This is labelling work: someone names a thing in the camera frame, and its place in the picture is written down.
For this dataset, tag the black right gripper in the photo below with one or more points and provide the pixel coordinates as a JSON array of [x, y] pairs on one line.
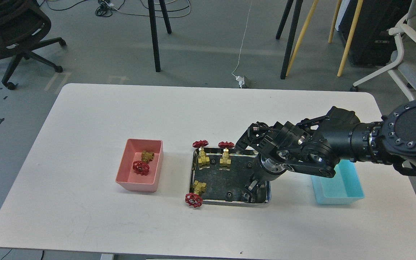
[[262, 170]]

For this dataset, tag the brass valve red handwheel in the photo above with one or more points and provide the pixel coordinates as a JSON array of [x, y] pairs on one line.
[[141, 167]]

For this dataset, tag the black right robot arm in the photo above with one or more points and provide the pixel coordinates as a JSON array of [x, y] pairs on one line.
[[316, 146]]

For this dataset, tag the small black gear front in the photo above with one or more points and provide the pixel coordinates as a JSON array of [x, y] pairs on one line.
[[229, 196]]

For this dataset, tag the brass valve back right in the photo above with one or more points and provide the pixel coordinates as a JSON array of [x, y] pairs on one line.
[[225, 160]]

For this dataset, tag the brass valve back left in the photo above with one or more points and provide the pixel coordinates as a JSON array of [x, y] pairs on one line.
[[203, 158]]

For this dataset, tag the brass valve front left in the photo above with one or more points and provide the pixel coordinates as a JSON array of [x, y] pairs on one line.
[[194, 198]]

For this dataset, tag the blue plastic box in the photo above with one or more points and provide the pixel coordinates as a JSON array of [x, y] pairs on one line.
[[344, 188]]

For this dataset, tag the pink plastic box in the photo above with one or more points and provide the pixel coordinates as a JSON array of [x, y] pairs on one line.
[[132, 152]]

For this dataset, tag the black cabinet box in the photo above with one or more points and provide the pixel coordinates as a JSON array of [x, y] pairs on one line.
[[371, 44]]

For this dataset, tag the steel tray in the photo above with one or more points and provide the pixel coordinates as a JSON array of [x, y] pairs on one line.
[[220, 181]]

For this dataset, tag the white power adapter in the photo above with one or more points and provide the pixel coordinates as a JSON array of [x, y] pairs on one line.
[[243, 81]]

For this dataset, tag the black tripod right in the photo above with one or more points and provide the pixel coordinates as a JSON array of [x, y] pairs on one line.
[[292, 32]]

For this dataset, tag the wooden easel legs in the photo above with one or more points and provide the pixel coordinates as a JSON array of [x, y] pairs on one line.
[[348, 42]]

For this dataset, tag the black office chair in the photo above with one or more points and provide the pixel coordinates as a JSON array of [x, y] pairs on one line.
[[23, 27]]

